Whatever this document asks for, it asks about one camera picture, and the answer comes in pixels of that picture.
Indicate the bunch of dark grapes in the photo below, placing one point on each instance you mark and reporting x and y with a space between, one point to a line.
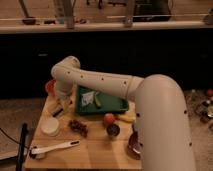
78 127

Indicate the orange bowl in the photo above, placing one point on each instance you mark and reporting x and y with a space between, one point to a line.
49 87

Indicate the white round container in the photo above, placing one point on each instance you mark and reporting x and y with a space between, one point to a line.
50 127

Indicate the black stand pole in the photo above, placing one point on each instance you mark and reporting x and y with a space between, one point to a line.
22 147

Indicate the white packet in tray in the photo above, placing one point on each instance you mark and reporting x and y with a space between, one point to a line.
87 98

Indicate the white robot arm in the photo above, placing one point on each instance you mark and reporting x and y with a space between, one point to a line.
164 135

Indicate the small metal cup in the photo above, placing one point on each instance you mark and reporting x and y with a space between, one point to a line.
113 130

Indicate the red apple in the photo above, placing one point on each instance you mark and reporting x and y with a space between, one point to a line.
108 119

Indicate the dark metal bowl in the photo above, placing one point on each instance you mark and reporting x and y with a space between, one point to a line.
133 146

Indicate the green item in tray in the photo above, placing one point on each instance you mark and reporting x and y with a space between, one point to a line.
97 101

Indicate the green plastic tray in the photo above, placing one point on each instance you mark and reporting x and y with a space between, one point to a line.
109 103

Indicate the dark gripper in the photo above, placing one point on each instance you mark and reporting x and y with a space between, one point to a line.
60 106

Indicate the yellow banana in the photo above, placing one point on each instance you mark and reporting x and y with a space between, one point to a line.
125 118

